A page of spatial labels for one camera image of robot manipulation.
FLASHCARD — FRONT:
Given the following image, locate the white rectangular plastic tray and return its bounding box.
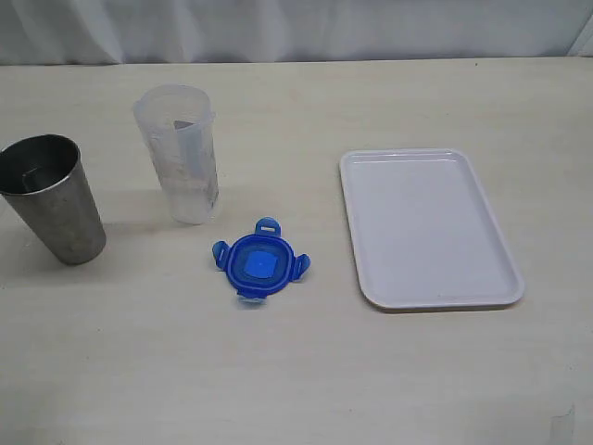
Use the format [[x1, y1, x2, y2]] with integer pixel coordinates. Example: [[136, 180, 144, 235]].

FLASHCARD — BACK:
[[339, 148, 525, 312]]

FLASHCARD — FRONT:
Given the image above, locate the blue snap-lock container lid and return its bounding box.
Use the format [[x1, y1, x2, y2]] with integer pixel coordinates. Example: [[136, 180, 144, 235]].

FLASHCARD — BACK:
[[212, 217, 311, 304]]

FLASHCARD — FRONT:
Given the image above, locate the clear plastic tall container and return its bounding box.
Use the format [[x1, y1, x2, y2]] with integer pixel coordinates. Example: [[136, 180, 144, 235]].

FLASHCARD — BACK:
[[132, 84, 219, 225]]

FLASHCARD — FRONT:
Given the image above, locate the white backdrop curtain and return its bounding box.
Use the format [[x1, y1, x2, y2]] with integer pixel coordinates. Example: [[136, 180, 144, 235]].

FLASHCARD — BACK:
[[1, 1, 592, 65]]

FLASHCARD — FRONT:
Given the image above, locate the stainless steel cup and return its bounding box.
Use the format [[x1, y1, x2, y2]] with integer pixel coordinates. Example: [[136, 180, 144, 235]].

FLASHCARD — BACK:
[[1, 134, 107, 265]]

